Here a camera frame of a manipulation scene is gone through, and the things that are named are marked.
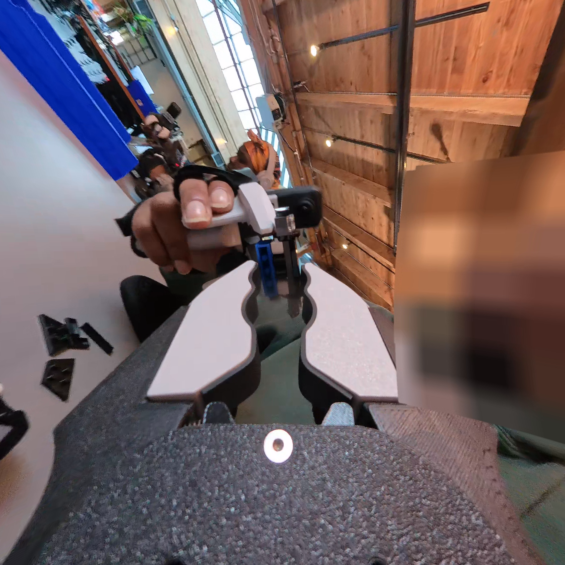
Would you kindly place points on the person's green sweater torso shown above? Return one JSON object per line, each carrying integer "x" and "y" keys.
{"x": 278, "y": 379}

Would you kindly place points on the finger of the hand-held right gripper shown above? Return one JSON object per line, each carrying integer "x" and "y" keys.
{"x": 258, "y": 207}

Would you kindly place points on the green potted plant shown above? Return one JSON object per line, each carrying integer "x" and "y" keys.
{"x": 134, "y": 20}

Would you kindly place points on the blue and black lego assembly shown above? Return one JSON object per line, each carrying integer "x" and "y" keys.
{"x": 267, "y": 269}

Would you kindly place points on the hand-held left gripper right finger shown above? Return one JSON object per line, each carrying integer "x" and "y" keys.
{"x": 348, "y": 348}

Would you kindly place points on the small black lego wedge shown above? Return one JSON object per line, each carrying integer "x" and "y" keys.
{"x": 57, "y": 335}

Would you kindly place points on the black lego bar tile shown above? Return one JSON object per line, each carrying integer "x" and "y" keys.
{"x": 97, "y": 338}

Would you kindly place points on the blue plastic bin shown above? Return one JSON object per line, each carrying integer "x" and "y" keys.
{"x": 57, "y": 79}

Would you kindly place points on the white mounted device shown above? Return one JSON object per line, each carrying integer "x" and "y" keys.
{"x": 271, "y": 108}

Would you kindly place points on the person's right hand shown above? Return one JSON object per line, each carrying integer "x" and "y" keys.
{"x": 163, "y": 229}

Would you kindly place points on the black wrist rest pad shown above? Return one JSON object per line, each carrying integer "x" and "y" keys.
{"x": 145, "y": 304}

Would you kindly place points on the black track light rail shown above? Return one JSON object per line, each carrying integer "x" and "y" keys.
{"x": 397, "y": 28}

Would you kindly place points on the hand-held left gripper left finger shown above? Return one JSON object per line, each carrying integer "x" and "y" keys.
{"x": 207, "y": 344}

